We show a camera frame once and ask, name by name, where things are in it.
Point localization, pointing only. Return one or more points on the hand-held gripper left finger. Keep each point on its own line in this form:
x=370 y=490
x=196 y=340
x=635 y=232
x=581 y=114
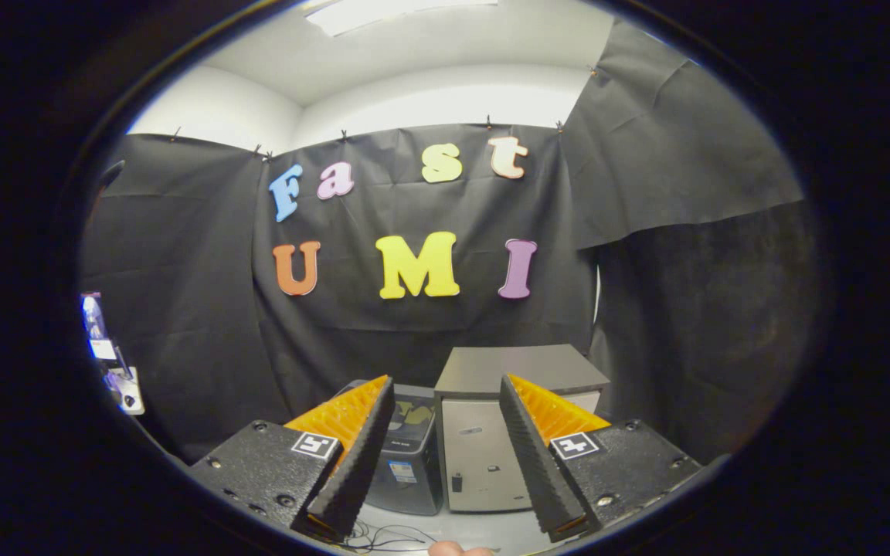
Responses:
x=356 y=471

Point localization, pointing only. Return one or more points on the black backdrop cloth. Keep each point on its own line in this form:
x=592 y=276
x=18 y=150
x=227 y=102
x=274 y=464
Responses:
x=414 y=324

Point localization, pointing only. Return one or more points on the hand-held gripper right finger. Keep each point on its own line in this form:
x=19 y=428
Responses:
x=538 y=471

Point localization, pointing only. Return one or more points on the grey metal cabinet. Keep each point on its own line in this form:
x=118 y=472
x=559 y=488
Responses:
x=484 y=455

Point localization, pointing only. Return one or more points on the dark grey washing machine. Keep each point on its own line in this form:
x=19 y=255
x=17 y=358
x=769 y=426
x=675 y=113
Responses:
x=410 y=471

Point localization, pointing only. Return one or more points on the white ceiling light panel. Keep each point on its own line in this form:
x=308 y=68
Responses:
x=391 y=11

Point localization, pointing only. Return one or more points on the dark felt partition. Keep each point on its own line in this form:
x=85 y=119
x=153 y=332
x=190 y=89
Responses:
x=708 y=332

